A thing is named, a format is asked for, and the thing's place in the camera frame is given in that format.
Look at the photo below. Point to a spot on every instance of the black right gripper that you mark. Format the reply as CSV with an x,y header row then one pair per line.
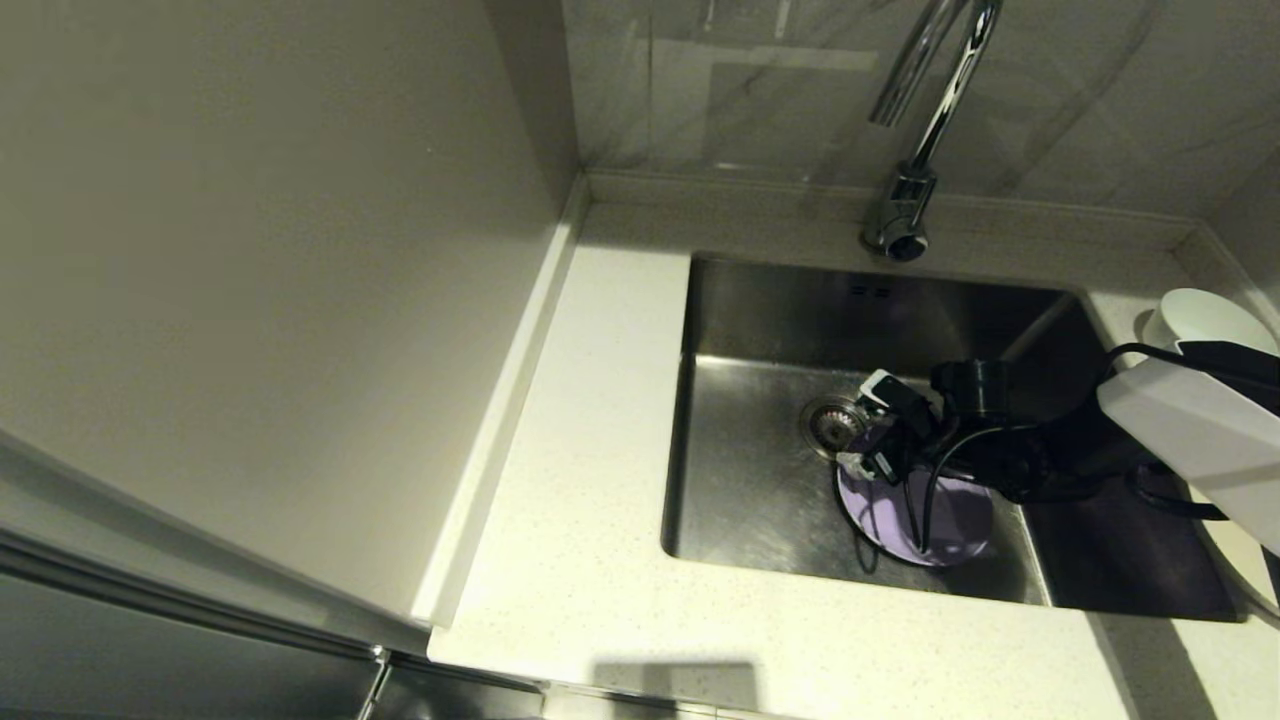
x,y
985,450

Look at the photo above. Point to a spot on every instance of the tall beige cabinet side panel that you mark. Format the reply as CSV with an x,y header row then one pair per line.
x,y
250,250

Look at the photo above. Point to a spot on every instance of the purple round plate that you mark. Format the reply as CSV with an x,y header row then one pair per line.
x,y
965,520

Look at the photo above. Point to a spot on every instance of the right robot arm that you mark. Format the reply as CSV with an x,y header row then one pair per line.
x,y
1190,430

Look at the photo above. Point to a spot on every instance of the chrome gooseneck faucet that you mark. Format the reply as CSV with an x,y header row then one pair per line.
x,y
900,205

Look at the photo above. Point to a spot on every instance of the beige round plate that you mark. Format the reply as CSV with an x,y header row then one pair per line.
x,y
1240,555

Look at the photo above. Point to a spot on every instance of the metal sink drain strainer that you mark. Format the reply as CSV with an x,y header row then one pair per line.
x,y
828,425

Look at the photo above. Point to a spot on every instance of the grey glossy cabinet door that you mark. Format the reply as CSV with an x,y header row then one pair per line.
x,y
150,650

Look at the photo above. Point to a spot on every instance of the white bowl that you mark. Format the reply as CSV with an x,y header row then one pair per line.
x,y
1195,315

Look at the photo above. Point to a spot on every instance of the stainless steel sink basin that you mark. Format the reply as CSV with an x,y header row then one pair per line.
x,y
760,320

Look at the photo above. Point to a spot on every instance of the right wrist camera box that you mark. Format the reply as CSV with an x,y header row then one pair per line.
x,y
890,392

